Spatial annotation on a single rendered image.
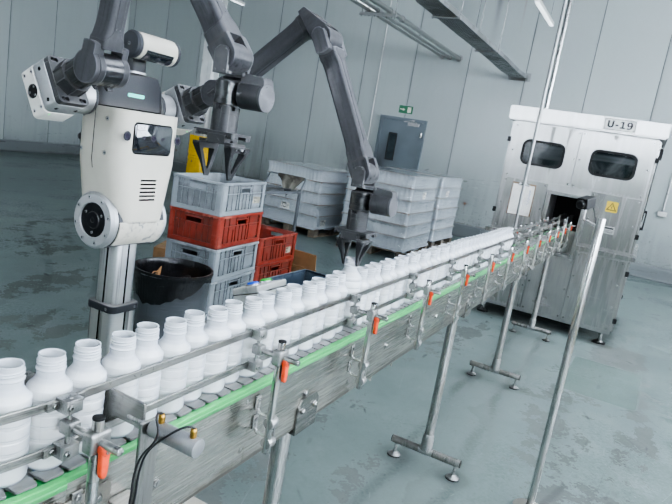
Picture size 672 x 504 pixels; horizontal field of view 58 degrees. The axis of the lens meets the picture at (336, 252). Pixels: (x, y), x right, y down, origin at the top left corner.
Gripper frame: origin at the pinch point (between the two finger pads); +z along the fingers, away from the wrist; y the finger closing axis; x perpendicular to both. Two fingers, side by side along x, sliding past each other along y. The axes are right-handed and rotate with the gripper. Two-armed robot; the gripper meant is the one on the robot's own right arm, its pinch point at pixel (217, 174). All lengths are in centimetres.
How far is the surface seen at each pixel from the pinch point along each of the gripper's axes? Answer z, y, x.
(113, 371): 29, 17, -40
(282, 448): 66, 17, 18
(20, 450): 35, 18, -56
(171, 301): 90, -131, 142
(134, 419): 34, 23, -41
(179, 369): 31.4, 18.4, -26.7
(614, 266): 60, 71, 509
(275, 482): 75, 17, 18
